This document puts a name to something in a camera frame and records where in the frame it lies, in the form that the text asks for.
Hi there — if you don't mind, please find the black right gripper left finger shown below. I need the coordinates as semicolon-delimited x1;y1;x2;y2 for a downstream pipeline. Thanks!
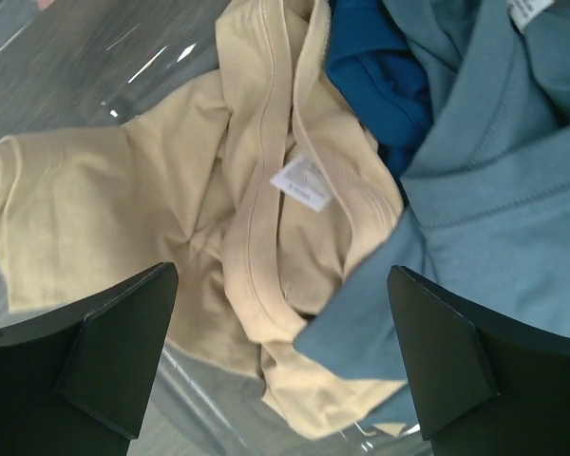
0;263;177;456

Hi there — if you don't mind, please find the dark blue t shirt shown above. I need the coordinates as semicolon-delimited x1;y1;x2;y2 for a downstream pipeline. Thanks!
325;0;433;179

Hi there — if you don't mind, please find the grey blue t shirt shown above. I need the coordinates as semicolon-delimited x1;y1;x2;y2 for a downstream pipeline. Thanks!
294;0;570;436

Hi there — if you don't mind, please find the clear plastic bin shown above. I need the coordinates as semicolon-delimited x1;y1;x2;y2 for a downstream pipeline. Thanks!
0;1;430;455

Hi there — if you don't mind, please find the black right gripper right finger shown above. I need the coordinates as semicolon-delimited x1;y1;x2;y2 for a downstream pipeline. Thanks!
388;267;570;456

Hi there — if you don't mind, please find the beige t shirt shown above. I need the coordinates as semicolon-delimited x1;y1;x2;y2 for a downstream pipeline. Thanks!
0;1;403;439

